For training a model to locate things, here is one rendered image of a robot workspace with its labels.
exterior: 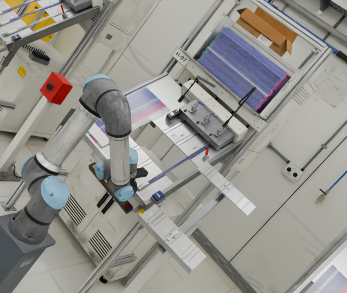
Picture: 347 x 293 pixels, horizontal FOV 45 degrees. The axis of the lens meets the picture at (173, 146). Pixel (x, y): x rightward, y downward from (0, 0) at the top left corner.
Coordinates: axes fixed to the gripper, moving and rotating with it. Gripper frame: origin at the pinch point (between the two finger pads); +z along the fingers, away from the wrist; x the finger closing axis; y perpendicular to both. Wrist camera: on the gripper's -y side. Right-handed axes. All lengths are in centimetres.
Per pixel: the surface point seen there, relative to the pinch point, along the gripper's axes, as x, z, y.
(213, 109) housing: -15, -6, -71
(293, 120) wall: -14, 82, -196
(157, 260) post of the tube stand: 30.9, 19.1, 4.5
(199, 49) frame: -47, -22, -86
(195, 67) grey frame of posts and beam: -44, -12, -81
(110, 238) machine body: -7, 56, 6
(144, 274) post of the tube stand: 30.6, 27.1, 12.1
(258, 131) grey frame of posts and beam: 14, -9, -79
